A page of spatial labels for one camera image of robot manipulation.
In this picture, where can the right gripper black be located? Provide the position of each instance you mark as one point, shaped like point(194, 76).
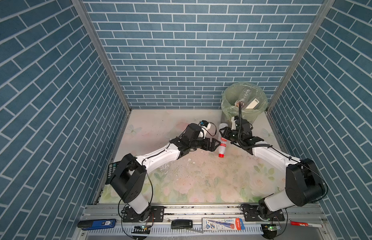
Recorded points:
point(226, 132)

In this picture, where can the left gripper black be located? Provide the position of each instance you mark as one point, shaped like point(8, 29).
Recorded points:
point(211, 148)

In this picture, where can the pink label red cap bottle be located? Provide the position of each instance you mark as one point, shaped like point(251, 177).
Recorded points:
point(223, 141)

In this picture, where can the frosted clear bottle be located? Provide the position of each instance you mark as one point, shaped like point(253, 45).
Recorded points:
point(253, 104)

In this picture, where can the brown coffee bottle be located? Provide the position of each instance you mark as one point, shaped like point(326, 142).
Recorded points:
point(241, 104)

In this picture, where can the clear crushed water bottle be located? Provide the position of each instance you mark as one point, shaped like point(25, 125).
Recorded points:
point(245, 95)

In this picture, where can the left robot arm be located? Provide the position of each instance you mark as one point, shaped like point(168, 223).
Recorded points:
point(127, 176)

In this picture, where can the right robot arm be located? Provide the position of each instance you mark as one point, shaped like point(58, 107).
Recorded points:
point(303, 184)

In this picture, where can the green plastic bin liner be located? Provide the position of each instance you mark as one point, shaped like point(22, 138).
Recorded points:
point(251, 97)

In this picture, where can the packaged pen blister card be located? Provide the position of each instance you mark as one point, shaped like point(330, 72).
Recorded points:
point(225, 224)

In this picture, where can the black car key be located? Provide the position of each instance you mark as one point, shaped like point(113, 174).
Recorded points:
point(181, 224)

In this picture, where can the black calculator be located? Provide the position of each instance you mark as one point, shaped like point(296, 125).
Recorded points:
point(110, 170)

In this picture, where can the red white marker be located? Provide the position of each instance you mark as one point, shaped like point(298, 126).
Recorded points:
point(301, 224)

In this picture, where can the blue black handheld device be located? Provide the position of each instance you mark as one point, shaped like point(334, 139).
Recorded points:
point(97, 224)

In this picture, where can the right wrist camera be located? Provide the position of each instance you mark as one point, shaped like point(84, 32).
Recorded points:
point(234, 125)

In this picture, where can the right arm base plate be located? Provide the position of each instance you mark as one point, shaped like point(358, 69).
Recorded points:
point(249, 212)

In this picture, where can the aluminium front rail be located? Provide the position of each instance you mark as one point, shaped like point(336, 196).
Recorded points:
point(311, 213)

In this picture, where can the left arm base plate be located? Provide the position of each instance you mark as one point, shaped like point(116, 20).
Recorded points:
point(150, 214)

